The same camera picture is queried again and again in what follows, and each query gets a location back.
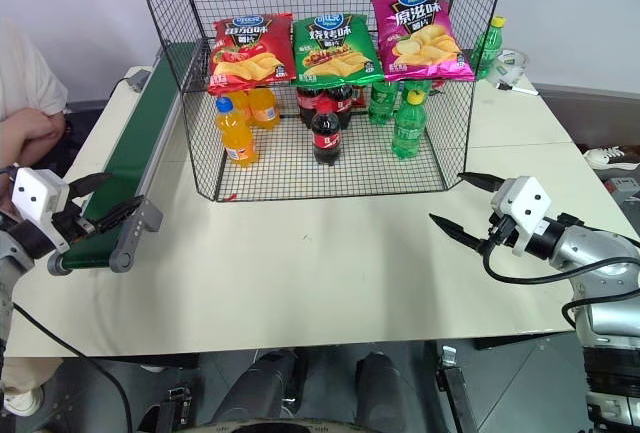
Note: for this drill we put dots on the green conveyor belt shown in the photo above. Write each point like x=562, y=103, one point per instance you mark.
x=135, y=153

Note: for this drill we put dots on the grey box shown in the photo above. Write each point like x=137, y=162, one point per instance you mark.
x=622, y=188

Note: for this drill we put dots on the clear plastic tape roll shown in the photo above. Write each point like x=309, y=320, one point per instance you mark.
x=510, y=65

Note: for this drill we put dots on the dark rounded robot leg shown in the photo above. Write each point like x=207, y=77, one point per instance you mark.
x=265, y=383
x=380, y=388

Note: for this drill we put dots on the cola bottle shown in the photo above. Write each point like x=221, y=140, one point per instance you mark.
x=327, y=133
x=306, y=103
x=342, y=100

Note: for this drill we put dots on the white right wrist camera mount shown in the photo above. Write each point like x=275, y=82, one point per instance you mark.
x=525, y=208

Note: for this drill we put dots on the magenta potato chips bag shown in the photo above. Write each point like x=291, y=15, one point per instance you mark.
x=422, y=38

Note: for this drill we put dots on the white marker pen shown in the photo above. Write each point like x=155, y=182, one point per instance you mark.
x=520, y=89

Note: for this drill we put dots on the orange soda bottle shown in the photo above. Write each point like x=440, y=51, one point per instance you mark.
x=265, y=108
x=239, y=100
x=237, y=138

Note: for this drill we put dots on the white sneaker with dark sole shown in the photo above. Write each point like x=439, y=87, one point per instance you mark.
x=607, y=155

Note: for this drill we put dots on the red potato chips bag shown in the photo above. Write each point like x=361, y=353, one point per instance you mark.
x=250, y=53

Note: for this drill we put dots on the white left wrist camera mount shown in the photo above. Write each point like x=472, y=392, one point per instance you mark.
x=35, y=193

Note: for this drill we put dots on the green potato chips bag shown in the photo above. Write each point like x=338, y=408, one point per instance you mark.
x=332, y=50

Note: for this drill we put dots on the cream shoe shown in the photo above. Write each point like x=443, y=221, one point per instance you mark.
x=22, y=403

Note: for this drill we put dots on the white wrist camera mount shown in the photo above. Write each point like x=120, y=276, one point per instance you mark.
x=525, y=208
x=35, y=193

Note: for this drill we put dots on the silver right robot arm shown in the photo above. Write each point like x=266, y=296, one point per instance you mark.
x=595, y=263

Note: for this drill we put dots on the black table frame bracket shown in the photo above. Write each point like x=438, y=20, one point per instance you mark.
x=457, y=393

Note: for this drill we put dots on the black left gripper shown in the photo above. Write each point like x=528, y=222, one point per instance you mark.
x=70, y=225

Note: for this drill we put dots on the person in white shirt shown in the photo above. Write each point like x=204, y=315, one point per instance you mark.
x=25, y=103

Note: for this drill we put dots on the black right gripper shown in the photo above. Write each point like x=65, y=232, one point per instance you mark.
x=500, y=233

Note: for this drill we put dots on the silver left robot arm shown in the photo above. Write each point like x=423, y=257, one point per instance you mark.
x=10, y=258

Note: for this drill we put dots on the green soda bottle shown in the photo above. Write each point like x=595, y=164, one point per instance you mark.
x=409, y=128
x=382, y=103
x=420, y=85
x=487, y=45

